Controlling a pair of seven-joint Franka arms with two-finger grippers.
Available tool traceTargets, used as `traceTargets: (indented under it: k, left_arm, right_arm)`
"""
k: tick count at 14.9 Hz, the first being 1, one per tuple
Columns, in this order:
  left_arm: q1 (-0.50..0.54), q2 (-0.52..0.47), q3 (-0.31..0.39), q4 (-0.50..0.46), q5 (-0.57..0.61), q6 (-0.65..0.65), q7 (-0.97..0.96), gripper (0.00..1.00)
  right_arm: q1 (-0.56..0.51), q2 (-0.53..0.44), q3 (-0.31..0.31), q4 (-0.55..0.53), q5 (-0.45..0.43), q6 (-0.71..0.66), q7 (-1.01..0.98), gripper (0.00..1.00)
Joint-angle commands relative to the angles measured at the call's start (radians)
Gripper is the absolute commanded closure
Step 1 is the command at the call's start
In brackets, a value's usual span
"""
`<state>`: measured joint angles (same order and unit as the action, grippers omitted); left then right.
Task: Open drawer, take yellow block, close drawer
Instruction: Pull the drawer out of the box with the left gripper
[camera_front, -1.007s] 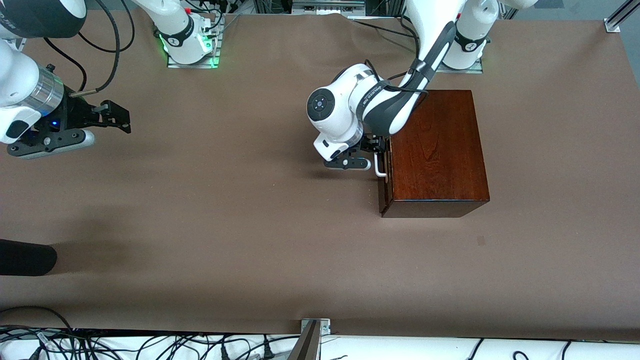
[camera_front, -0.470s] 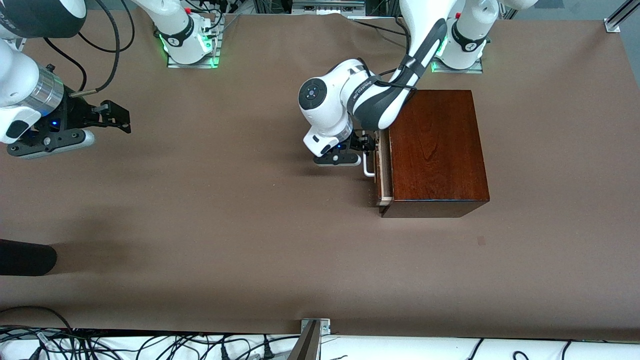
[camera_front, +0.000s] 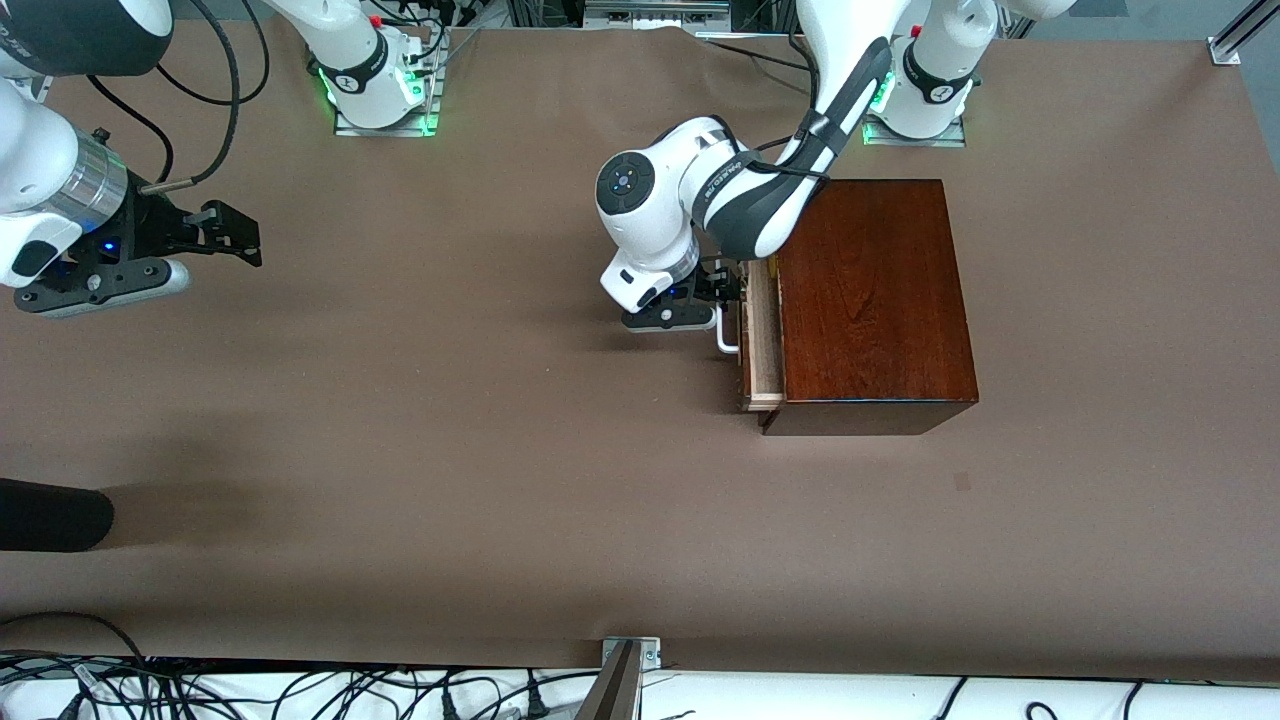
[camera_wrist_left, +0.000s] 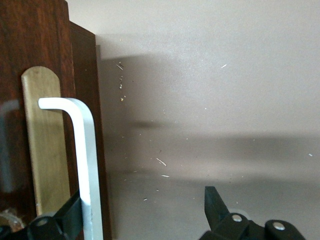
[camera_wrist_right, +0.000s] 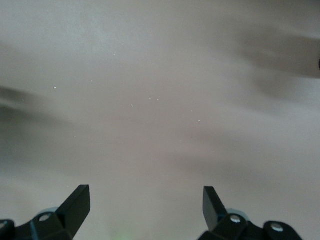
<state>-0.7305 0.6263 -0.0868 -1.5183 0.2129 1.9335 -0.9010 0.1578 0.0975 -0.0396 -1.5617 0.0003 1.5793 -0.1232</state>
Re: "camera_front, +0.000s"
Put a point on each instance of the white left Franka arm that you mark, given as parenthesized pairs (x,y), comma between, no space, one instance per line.
(850,90)

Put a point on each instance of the dark brown wooden cabinet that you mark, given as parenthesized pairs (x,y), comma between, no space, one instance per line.
(880,300)

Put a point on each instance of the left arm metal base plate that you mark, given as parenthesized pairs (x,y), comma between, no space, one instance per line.
(915,141)

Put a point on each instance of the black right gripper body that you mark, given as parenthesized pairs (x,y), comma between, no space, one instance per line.
(152,226)

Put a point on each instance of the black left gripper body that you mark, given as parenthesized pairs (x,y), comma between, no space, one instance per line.
(712,283)

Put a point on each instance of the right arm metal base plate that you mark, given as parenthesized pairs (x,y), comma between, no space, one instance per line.
(385,131)

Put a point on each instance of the dark metal beam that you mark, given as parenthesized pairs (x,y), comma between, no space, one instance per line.
(612,690)

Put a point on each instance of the white padding sheet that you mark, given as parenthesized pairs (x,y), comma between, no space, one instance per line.
(800,700)

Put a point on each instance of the grey metal rack frame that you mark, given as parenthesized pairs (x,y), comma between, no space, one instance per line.
(655,12)

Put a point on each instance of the black cylindrical object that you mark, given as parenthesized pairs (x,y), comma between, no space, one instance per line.
(50,515)

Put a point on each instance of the silver metal bracket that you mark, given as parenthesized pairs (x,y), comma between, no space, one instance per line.
(645,650)

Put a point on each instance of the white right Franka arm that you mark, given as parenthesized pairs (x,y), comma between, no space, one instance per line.
(40,160)

